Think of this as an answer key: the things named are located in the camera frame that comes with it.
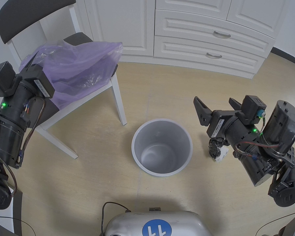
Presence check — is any purple plastic bag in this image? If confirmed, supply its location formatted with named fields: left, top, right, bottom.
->
left=19, top=40, right=123, bottom=111

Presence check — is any thin black cable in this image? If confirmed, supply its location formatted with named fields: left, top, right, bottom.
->
left=256, top=212, right=295, bottom=236
left=0, top=215, right=36, bottom=236

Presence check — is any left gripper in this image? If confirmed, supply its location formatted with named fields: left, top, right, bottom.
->
left=0, top=53, right=56, bottom=130

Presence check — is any white wardrobe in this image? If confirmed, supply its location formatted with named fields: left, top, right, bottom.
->
left=74, top=0, right=292, bottom=79

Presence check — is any crumpled black plastic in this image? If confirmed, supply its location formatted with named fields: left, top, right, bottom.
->
left=208, top=137, right=229, bottom=159

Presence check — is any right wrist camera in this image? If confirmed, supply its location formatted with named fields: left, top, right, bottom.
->
left=237, top=95, right=266, bottom=126

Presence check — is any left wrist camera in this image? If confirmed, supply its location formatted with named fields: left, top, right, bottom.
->
left=0, top=61, right=20, bottom=98

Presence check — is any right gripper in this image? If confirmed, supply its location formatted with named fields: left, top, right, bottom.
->
left=193, top=96, right=264, bottom=146

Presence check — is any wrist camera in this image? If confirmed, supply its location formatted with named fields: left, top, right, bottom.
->
left=0, top=61, right=20, bottom=98
left=237, top=95, right=266, bottom=126

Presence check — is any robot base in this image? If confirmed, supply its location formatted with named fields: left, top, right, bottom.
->
left=106, top=207, right=208, bottom=236

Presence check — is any white trash bin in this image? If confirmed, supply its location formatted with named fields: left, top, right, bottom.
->
left=131, top=118, right=194, bottom=176

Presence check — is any white chair dark grey seat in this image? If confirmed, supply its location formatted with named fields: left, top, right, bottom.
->
left=0, top=0, right=127, bottom=159

